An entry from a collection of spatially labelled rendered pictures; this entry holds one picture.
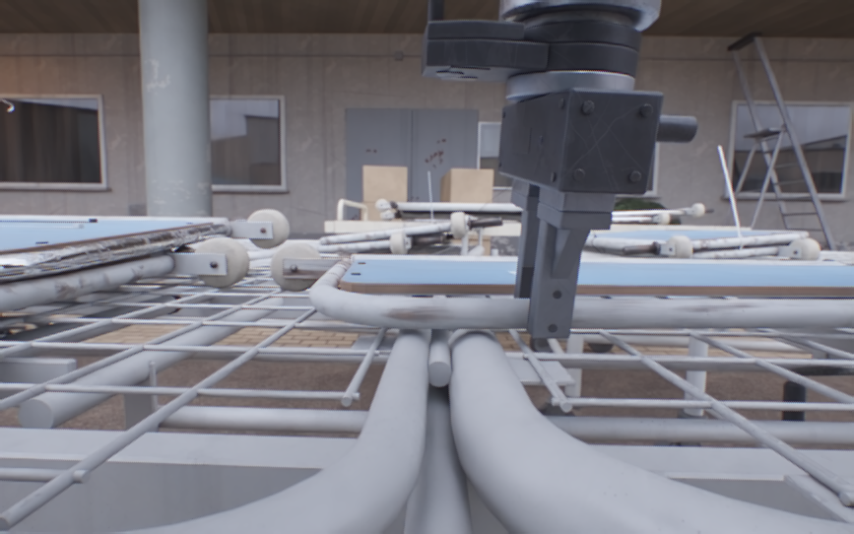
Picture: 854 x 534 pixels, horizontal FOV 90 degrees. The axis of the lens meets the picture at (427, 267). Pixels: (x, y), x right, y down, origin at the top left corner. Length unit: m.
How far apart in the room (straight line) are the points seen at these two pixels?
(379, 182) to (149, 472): 3.71
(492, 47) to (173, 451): 0.28
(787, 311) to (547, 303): 0.19
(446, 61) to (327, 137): 6.43
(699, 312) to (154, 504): 0.37
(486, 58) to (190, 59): 4.96
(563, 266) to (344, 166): 6.31
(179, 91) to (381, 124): 2.71
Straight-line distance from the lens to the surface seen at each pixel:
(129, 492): 0.30
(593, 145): 0.23
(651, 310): 0.35
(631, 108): 0.24
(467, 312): 0.29
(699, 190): 7.43
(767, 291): 0.49
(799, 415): 0.84
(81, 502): 0.32
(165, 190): 4.93
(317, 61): 6.99
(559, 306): 0.30
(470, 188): 4.00
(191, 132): 4.99
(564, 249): 0.27
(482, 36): 0.26
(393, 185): 3.93
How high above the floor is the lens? 0.58
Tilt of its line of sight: 5 degrees down
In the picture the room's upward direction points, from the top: 1 degrees clockwise
